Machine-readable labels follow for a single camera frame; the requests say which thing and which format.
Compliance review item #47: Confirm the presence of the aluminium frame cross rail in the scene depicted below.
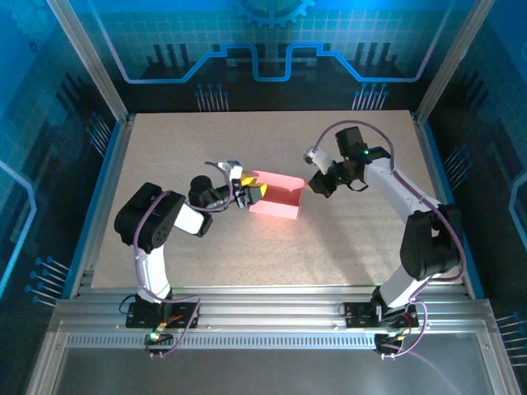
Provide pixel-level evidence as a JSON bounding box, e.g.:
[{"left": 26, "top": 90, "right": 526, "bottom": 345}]
[{"left": 51, "top": 284, "right": 495, "bottom": 335}]

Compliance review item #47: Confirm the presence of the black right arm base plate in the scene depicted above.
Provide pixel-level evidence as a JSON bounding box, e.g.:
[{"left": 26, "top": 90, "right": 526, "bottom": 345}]
[{"left": 343, "top": 301, "right": 420, "bottom": 329}]

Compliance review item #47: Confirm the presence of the grey metal base plate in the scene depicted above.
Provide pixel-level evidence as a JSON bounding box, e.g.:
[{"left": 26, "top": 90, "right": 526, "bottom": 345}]
[{"left": 26, "top": 328, "right": 522, "bottom": 395}]

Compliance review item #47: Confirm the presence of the aluminium frame post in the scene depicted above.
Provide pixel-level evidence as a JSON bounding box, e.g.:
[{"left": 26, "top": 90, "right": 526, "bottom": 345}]
[
  {"left": 414, "top": 0, "right": 497, "bottom": 124},
  {"left": 45, "top": 0, "right": 132, "bottom": 124}
]

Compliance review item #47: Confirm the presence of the slotted grey cable duct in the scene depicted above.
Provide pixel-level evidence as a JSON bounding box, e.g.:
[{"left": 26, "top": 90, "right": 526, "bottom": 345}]
[{"left": 65, "top": 333, "right": 378, "bottom": 350}]

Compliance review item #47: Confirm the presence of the aluminium frame side rail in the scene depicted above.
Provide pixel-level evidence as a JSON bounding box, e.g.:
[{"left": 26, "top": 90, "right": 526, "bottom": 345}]
[
  {"left": 68, "top": 114, "right": 137, "bottom": 298},
  {"left": 411, "top": 110, "right": 474, "bottom": 298}
]

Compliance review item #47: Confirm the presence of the pink paper box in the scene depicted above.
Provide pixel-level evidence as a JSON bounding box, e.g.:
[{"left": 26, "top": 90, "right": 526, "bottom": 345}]
[{"left": 248, "top": 170, "right": 306, "bottom": 221}]

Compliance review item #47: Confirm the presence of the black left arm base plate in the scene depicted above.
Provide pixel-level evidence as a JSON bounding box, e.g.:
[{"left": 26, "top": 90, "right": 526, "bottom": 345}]
[{"left": 125, "top": 300, "right": 199, "bottom": 329}]

